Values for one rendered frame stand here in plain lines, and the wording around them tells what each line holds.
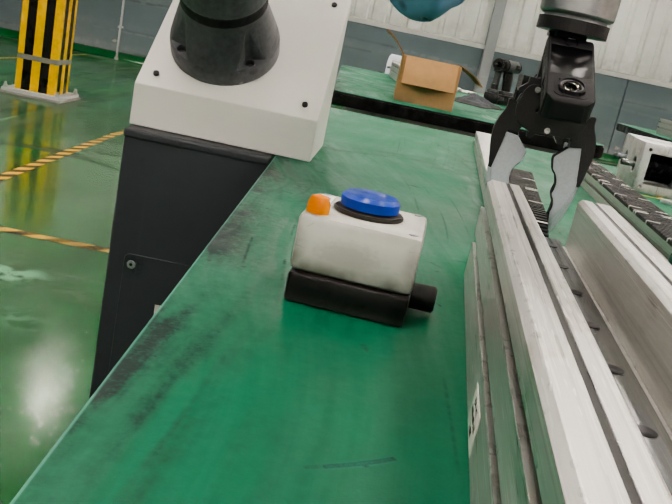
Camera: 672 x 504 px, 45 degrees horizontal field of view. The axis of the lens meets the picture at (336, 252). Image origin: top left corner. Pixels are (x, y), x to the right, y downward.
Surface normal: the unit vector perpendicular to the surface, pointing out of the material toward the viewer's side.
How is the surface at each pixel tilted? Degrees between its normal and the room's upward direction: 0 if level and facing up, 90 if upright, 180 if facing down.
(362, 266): 90
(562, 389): 0
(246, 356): 0
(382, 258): 90
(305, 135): 90
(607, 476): 0
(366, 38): 90
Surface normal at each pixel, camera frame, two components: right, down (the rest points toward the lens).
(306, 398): 0.20, -0.95
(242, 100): 0.10, -0.53
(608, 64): -0.04, 0.25
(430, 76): 0.01, -0.11
